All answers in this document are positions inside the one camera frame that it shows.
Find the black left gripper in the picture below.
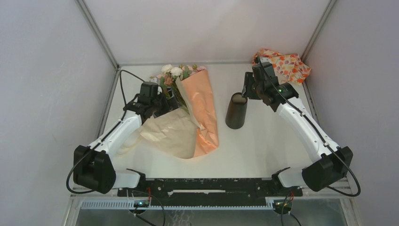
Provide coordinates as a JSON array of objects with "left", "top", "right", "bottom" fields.
[{"left": 150, "top": 87, "right": 182, "bottom": 118}]

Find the pink white flower bouquet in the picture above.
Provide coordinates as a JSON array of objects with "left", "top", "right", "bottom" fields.
[{"left": 150, "top": 65, "right": 207, "bottom": 113}]

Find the dark brown vase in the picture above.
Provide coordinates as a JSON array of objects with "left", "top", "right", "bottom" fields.
[{"left": 225, "top": 92, "right": 247, "bottom": 129}]

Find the cream ribbon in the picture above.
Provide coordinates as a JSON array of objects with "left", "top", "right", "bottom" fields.
[{"left": 116, "top": 131, "right": 142, "bottom": 156}]

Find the orange wrapping paper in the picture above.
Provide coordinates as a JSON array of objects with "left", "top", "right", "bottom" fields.
[{"left": 139, "top": 69, "right": 219, "bottom": 159}]

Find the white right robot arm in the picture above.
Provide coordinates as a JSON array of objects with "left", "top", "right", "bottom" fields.
[{"left": 242, "top": 63, "right": 353, "bottom": 196}]

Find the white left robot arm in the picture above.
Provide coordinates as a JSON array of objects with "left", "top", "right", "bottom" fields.
[{"left": 67, "top": 81, "right": 172, "bottom": 196}]

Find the orange floral cloth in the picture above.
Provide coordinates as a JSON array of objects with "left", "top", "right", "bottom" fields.
[{"left": 252, "top": 48, "right": 311, "bottom": 85}]

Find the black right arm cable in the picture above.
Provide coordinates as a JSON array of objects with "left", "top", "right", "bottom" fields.
[{"left": 255, "top": 56, "right": 361, "bottom": 198}]

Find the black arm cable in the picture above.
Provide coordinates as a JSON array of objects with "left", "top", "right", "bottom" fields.
[
  {"left": 65, "top": 69, "right": 147, "bottom": 195},
  {"left": 255, "top": 56, "right": 361, "bottom": 198}
]

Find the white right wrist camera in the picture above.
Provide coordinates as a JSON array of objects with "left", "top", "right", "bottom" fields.
[{"left": 256, "top": 56, "right": 272, "bottom": 64}]

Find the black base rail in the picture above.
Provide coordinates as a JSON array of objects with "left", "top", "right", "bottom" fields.
[{"left": 117, "top": 178, "right": 303, "bottom": 207}]

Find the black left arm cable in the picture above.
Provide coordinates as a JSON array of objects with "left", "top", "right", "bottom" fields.
[{"left": 65, "top": 69, "right": 147, "bottom": 195}]

